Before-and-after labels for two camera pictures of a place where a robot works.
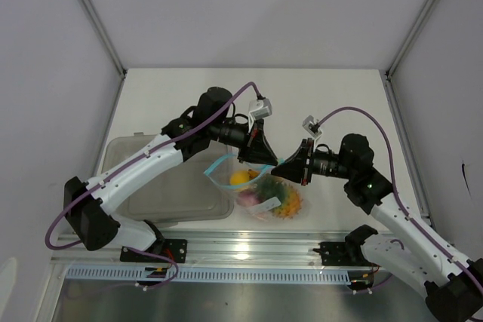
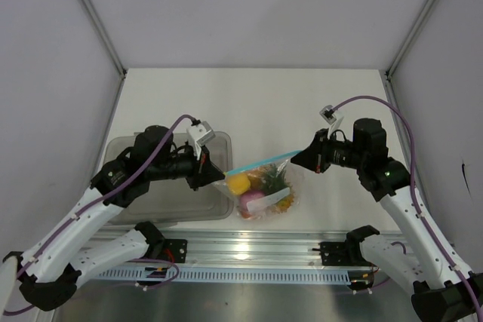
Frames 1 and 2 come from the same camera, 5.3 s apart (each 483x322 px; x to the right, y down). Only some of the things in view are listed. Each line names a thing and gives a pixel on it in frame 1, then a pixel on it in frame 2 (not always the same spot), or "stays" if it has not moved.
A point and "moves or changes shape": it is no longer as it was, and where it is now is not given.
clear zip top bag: x=258 y=191 moves or changes shape
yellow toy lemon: x=238 y=177 moves or changes shape
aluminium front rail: x=204 y=249 stays
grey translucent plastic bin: x=179 y=192 stays
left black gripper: x=257 y=149 to x=206 y=172
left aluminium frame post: x=92 y=15 stays
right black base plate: x=343 y=254 stays
